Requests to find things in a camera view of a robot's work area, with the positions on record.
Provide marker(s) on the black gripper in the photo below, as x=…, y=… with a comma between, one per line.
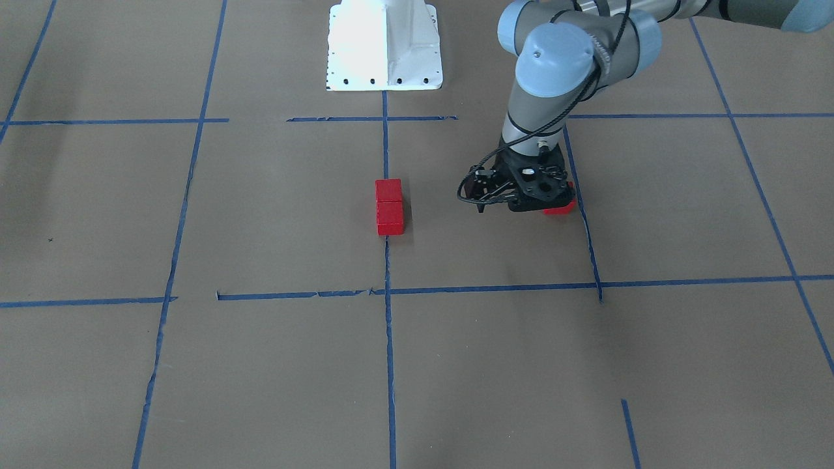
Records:
x=487, y=187

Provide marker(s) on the red block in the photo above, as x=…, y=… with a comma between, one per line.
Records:
x=390, y=217
x=388, y=190
x=565, y=203

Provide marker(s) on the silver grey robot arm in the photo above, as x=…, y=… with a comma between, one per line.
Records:
x=566, y=52

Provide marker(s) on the brown paper table cover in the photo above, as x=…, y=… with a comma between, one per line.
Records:
x=192, y=275

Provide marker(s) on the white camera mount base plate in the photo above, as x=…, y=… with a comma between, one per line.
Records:
x=383, y=45

